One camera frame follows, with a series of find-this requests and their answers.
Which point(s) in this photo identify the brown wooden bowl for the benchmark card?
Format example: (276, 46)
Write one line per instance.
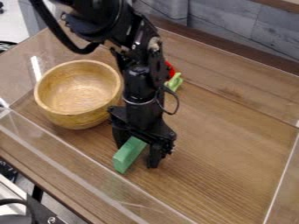
(76, 91)

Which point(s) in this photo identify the clear acrylic front wall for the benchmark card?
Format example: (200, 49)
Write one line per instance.
(97, 194)

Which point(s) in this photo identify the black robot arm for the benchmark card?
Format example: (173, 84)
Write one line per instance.
(110, 21)

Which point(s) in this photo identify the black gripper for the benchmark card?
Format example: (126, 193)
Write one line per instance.
(141, 120)

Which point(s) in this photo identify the green rectangular block stick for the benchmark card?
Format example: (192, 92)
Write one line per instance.
(126, 154)

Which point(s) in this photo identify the black equipment bottom left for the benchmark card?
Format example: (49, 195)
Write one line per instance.
(37, 214)

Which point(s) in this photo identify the red plush strawberry toy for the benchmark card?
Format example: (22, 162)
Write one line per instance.
(174, 79)

